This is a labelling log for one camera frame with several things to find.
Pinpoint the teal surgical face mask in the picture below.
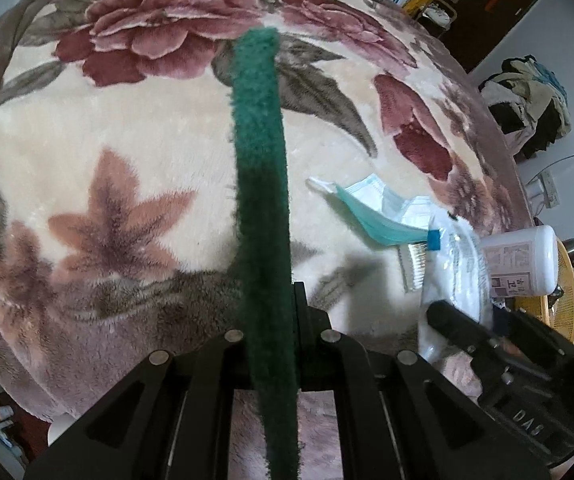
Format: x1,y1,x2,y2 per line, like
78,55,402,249
308,174,440,250

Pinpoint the green scouring pad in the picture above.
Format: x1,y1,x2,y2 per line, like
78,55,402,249
232,28,299,479

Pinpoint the person's right hand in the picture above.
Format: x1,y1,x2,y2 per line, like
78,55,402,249
442,352,482,402

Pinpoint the orange plastic basket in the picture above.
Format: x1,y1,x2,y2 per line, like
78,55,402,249
515,240,574,344

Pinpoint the white plastic bottle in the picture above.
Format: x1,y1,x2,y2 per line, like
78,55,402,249
480,226,558,298

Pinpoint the white printed plastic packet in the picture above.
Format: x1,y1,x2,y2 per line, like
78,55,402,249
417,209,493,364

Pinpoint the cotton swab pack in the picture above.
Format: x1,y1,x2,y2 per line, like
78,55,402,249
398,243,427,292

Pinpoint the floral plush blanket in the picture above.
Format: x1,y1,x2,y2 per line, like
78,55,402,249
0,0,531,422

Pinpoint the pile of clothes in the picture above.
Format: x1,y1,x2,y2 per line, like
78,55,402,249
478,55,572,160

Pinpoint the white wall power strip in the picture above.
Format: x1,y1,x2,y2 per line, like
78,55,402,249
538,170,560,208

